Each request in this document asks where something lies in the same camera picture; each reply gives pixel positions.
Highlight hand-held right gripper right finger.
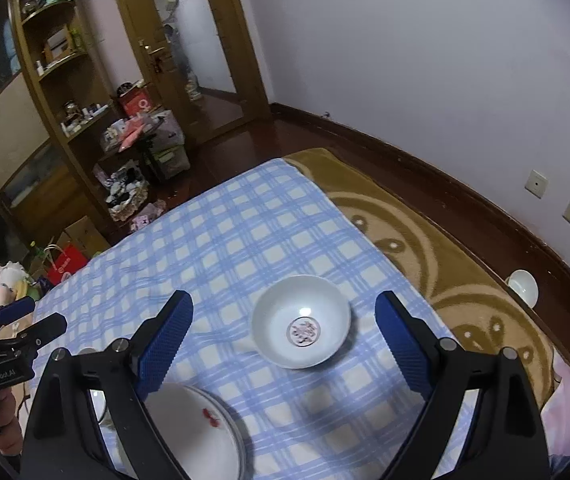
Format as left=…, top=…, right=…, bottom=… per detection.
left=374, top=290, right=551, bottom=480

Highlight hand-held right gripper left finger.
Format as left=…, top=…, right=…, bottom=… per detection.
left=19, top=290, right=195, bottom=480

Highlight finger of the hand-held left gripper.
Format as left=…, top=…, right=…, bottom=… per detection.
left=0, top=296, right=36, bottom=328
left=21, top=311, right=68, bottom=350

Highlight large white cherry plate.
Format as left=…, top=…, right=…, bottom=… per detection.
left=87, top=385, right=249, bottom=480

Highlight person's left hand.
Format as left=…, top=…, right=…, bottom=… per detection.
left=0, top=387, right=24, bottom=456

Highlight yellow green bag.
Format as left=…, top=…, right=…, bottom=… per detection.
left=25, top=280, right=50, bottom=302

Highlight white haired doll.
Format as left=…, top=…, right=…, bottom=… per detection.
left=0, top=261, right=32, bottom=293

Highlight open cardboard box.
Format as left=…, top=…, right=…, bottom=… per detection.
left=64, top=215, right=112, bottom=257

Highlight white slipper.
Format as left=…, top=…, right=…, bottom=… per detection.
left=508, top=269, right=540, bottom=309

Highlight pink floor items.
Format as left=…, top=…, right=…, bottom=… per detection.
left=131, top=200, right=167, bottom=231

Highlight wicker basket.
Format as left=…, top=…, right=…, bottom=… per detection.
left=106, top=162, right=150, bottom=222

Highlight blue checkered cloth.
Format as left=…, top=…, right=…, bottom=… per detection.
left=32, top=157, right=481, bottom=480

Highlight wooden wardrobe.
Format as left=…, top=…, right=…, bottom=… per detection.
left=0, top=0, right=110, bottom=261

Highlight small black side table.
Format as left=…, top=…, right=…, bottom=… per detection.
left=97, top=110, right=181, bottom=196

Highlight white storage box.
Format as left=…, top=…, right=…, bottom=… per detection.
left=157, top=142, right=191, bottom=179

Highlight red paper bag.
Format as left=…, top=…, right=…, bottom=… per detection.
left=117, top=85, right=155, bottom=117

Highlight wooden corner shelf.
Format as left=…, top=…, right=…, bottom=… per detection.
left=10, top=0, right=120, bottom=221

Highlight wooden door with mirror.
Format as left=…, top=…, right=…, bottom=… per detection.
left=110, top=0, right=271, bottom=146

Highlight red shopping bag with handles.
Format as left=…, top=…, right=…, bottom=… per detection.
left=45, top=242, right=89, bottom=287

